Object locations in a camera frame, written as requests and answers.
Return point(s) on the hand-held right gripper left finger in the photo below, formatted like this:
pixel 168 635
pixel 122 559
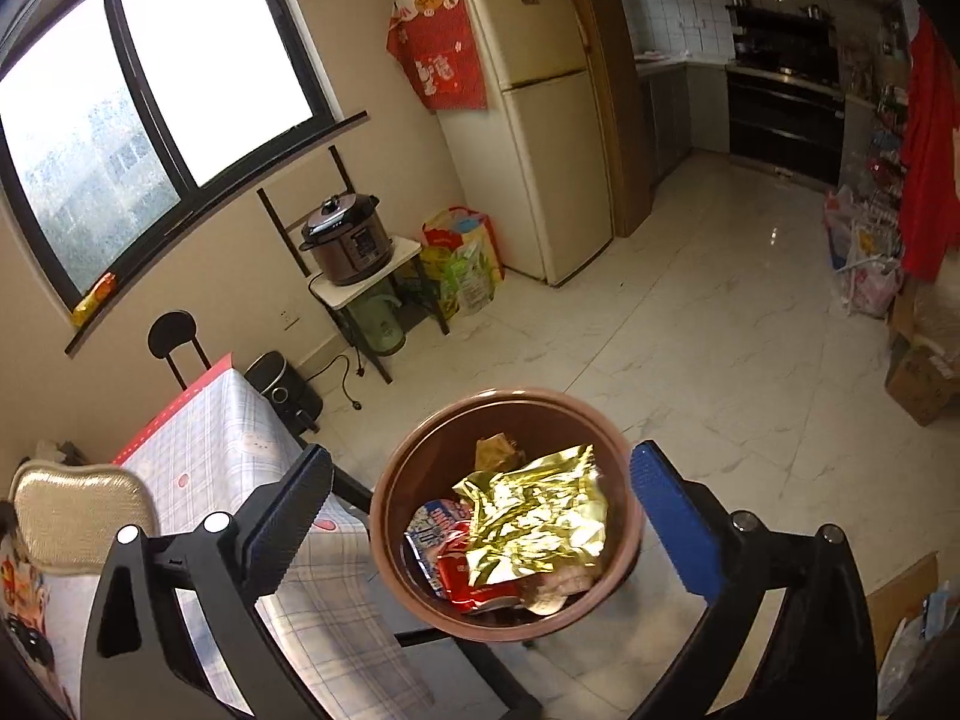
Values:
pixel 289 517

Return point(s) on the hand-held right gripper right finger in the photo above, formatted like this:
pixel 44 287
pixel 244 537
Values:
pixel 675 525

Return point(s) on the brown trash bin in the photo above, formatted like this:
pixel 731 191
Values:
pixel 420 465

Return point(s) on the gold foil wrapper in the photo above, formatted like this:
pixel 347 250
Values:
pixel 532 517

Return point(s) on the red snack packet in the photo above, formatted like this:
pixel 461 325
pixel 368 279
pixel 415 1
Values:
pixel 457 570

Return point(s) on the blue plaid tablecloth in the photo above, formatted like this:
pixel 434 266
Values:
pixel 217 427

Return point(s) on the black air fryer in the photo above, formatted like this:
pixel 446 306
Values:
pixel 277 382

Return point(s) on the blue white snack packet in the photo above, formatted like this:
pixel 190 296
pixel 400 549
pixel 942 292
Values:
pixel 431 532

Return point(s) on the brown paper scrap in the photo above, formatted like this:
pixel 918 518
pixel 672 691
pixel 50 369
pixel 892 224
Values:
pixel 499 454

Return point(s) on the beige chair back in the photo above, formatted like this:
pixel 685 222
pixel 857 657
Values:
pixel 82 517

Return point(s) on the green kettle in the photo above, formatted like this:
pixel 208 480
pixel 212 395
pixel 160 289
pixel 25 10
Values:
pixel 379 326

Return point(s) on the black round-back chair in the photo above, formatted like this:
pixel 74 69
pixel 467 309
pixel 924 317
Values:
pixel 172 330

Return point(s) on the flat cardboard sheet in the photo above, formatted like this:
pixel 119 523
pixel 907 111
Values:
pixel 900 600

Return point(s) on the white plastic bag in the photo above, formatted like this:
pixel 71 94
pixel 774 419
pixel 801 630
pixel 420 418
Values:
pixel 915 660

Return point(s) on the brown electric pressure cooker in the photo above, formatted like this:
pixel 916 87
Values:
pixel 349 247

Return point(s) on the colourful snack packets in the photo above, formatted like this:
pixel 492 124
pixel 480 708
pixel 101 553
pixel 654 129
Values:
pixel 19 581

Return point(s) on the black rack with white shelf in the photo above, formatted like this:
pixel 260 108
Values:
pixel 390 259

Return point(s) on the cardboard box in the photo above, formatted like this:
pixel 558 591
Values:
pixel 922 382

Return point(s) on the yellow packet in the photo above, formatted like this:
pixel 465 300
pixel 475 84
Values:
pixel 96 292

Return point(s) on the colourful shopping bag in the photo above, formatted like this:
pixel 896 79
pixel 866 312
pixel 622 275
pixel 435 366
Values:
pixel 465 270

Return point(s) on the pink white plastic bags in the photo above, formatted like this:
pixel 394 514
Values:
pixel 870 277

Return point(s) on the cream refrigerator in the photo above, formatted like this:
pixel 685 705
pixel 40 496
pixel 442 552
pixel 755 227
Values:
pixel 540 165

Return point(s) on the black kitchen range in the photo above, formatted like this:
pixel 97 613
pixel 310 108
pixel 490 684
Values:
pixel 780 127

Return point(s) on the grey kitchen counter cabinet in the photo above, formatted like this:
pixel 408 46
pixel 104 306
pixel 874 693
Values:
pixel 705 112

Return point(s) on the red garment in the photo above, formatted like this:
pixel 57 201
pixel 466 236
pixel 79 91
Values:
pixel 934 165

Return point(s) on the black-framed window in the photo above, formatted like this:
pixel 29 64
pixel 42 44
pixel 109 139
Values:
pixel 210 52

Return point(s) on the red printed cloth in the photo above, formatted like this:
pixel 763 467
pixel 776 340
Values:
pixel 442 67

